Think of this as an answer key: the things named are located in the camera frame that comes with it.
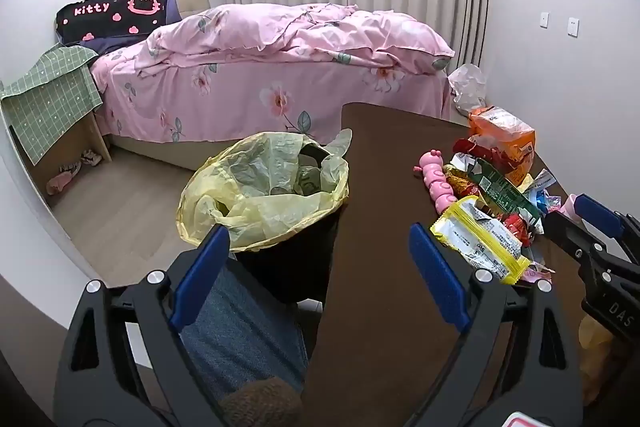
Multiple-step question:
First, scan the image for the yellow red snack wrapper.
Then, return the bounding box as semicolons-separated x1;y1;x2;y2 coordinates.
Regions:
442;164;483;202

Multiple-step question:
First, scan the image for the green snack packet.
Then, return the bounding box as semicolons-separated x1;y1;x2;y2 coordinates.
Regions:
470;157;546;235

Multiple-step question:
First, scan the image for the brown fuzzy cloth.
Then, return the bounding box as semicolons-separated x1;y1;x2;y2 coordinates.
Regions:
220;377;306;427

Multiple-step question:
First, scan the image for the yellow bin bag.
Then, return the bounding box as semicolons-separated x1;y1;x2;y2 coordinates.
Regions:
176;128;353;303

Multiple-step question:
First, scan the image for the orange snack bag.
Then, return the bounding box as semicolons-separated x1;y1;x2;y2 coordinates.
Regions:
467;105;537;185

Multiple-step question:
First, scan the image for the white yellow-edged snack packet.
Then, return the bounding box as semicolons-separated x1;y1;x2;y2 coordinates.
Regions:
431;196;532;286

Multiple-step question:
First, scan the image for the pink floral duvet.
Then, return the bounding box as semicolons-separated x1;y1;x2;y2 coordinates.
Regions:
145;2;456;70

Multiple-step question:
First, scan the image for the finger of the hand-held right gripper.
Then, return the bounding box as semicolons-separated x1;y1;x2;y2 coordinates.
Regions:
542;210;609;269
574;193;640;258

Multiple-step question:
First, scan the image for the pink caterpillar toy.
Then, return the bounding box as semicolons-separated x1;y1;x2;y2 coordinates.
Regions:
412;149;458;215

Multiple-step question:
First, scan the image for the black Hello Kitty pillow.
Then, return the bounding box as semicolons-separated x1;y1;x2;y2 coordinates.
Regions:
55;0;171;45

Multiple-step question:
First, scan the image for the pink cup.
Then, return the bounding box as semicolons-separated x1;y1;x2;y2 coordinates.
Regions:
560;194;581;223

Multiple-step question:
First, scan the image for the white plastic bag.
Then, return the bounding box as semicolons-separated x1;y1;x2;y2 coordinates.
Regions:
447;63;488;115

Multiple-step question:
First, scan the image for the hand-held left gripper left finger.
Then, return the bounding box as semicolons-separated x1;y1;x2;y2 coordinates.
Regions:
54;224;231;427

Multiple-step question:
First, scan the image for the person's blue jeans leg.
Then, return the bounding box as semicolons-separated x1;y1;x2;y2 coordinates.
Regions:
177;257;311;408

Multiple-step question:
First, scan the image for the blue white wrapper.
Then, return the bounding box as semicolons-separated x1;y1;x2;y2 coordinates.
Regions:
520;169;563;212

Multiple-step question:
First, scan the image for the small red wrapper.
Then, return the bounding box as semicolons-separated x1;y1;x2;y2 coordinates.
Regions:
500;212;543;248

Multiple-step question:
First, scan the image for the bed with pink floral sheet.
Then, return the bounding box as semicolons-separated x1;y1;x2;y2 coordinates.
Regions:
92;42;453;172

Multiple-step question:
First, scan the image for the red crumpled wrapper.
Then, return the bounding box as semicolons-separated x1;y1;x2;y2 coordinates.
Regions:
452;138;521;172

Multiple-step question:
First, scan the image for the wooden nightstand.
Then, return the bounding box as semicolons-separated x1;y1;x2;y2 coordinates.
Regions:
30;109;113;198

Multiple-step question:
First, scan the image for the green checked cloth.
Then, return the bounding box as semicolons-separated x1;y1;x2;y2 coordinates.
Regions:
0;46;103;165

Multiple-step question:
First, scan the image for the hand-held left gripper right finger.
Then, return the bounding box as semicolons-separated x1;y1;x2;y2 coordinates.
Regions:
405;222;586;427

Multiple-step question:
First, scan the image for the small pink wrapper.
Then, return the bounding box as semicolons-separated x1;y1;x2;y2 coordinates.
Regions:
520;264;553;284

